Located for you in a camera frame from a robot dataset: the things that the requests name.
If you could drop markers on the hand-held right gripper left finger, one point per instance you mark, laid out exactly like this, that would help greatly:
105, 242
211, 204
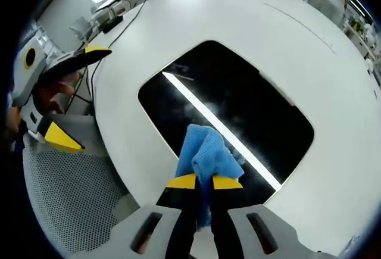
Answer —
166, 226

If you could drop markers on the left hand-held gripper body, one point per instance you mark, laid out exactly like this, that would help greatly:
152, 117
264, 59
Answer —
26, 83

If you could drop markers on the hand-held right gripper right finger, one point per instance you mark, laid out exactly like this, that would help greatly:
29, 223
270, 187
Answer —
238, 232

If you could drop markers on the blue cleaning cloth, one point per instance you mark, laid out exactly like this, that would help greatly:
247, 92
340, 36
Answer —
205, 154

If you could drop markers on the black rounded rectangular mirror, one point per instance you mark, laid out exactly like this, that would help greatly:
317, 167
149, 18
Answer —
253, 116

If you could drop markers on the person's left hand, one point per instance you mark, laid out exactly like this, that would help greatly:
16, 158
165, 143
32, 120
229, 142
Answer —
56, 95

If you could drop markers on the grey mesh chair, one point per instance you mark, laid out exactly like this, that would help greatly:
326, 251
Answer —
68, 193

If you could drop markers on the small white round object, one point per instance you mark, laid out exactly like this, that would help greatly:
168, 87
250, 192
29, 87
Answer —
369, 65

